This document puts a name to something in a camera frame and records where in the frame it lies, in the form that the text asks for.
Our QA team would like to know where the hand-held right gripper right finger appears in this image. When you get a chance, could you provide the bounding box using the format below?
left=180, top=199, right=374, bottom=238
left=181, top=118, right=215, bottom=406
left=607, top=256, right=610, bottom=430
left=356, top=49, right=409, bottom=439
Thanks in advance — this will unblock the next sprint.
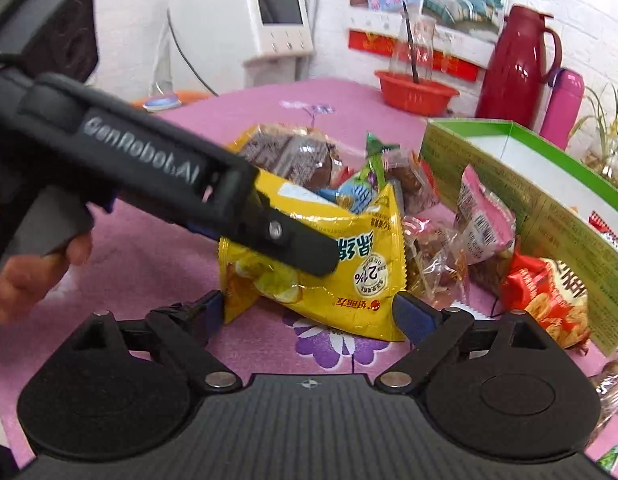
left=374, top=292, right=550, bottom=393

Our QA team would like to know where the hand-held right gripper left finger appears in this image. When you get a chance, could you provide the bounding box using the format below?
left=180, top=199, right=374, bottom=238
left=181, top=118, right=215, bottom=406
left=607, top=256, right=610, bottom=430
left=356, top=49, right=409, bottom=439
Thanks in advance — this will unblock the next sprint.
left=71, top=290, right=242, bottom=392

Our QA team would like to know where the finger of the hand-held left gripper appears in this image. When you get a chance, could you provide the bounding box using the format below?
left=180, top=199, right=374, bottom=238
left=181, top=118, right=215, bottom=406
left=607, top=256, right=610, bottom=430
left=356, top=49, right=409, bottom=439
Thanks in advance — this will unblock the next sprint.
left=241, top=187, right=340, bottom=277

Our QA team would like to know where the yellow chip bag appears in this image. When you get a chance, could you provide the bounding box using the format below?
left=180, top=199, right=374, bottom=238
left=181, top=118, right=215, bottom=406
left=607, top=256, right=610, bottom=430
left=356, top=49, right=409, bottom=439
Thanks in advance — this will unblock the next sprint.
left=218, top=170, right=408, bottom=342

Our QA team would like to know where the clear packet of brown snacks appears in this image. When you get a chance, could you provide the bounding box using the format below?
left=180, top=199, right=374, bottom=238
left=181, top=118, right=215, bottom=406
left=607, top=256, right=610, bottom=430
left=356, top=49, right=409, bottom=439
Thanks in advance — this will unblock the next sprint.
left=403, top=217, right=472, bottom=311

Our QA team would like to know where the brown chocolate snack packet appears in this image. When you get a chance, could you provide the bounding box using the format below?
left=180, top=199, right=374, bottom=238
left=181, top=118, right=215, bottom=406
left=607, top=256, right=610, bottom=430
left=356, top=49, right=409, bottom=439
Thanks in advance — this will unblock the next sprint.
left=228, top=124, right=345, bottom=191

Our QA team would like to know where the red chips bag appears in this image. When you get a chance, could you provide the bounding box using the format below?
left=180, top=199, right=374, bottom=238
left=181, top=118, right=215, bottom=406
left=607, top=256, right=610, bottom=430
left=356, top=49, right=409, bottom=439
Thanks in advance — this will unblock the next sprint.
left=499, top=252, right=592, bottom=351

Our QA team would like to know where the pink snack packet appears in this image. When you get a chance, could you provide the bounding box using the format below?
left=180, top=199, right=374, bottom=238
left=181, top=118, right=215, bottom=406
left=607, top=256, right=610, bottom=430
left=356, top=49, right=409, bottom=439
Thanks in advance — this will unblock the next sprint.
left=454, top=164, right=518, bottom=296

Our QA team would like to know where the red-edged clear snack packet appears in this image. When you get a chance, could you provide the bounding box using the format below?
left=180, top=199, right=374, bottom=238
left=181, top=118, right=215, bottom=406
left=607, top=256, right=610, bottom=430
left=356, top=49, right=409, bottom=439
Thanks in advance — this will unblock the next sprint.
left=384, top=150, right=442, bottom=216

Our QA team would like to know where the green cardboard box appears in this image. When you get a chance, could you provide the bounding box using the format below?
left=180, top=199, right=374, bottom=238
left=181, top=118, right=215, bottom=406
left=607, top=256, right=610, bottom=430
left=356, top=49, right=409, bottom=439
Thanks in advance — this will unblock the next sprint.
left=420, top=119, right=618, bottom=356

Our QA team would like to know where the person's left hand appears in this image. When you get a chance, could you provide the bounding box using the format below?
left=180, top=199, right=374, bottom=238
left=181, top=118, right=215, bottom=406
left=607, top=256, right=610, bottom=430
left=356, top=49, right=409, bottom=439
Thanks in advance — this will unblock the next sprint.
left=0, top=234, right=94, bottom=326

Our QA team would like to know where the blue and white bowl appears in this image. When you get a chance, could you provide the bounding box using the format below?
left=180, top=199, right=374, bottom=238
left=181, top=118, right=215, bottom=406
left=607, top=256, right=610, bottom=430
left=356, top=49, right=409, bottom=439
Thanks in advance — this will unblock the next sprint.
left=143, top=92, right=182, bottom=112

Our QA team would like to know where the green and blue snack packet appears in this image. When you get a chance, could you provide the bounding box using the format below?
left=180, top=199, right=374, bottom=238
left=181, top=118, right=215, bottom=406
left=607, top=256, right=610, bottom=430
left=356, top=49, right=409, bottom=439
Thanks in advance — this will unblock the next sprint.
left=336, top=132, right=402, bottom=213

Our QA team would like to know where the orange plastic stool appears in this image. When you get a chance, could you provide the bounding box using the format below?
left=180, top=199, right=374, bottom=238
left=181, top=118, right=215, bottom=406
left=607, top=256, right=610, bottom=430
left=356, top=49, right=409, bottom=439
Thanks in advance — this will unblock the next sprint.
left=131, top=89, right=215, bottom=112

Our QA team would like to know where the white appliance with screen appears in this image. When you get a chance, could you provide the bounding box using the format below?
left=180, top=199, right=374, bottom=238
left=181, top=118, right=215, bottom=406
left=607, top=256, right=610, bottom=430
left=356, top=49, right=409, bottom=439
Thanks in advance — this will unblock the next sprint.
left=166, top=0, right=317, bottom=96

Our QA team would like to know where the red plastic basin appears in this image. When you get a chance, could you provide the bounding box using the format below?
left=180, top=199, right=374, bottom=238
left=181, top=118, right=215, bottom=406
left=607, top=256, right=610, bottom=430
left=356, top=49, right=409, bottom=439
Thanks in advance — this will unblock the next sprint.
left=374, top=70, right=460, bottom=116

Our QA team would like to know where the crinkled clear snack packet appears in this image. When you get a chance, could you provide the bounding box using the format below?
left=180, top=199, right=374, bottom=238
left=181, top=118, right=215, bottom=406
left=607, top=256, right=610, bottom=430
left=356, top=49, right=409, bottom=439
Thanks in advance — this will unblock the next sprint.
left=586, top=360, right=618, bottom=446

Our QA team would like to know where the red striped snack bag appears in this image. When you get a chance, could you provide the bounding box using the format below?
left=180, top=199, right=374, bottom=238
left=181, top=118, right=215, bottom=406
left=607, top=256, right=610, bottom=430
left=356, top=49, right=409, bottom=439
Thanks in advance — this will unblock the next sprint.
left=589, top=210, right=618, bottom=257

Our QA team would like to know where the glass jug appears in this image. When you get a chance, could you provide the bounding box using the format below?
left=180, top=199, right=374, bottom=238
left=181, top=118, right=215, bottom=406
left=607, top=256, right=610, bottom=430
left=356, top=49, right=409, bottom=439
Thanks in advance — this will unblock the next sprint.
left=389, top=14, right=460, bottom=83

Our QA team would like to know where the black stick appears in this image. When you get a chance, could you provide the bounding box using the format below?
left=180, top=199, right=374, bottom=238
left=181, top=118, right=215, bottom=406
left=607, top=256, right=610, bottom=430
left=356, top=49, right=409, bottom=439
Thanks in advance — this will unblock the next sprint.
left=401, top=1, right=421, bottom=85

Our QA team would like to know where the plant in glass vase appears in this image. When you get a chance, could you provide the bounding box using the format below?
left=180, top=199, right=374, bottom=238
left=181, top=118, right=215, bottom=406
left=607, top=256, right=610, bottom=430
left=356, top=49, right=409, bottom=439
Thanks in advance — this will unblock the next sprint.
left=572, top=85, right=618, bottom=188

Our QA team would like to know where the pink bottle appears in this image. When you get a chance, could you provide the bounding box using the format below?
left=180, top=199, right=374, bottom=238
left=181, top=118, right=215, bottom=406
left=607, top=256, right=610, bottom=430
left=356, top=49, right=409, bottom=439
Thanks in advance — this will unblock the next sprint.
left=539, top=67, right=586, bottom=150

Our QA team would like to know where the red thermos jug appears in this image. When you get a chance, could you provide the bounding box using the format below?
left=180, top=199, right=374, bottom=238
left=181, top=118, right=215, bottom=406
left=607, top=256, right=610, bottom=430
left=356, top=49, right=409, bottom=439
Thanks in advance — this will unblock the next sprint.
left=475, top=4, right=564, bottom=131

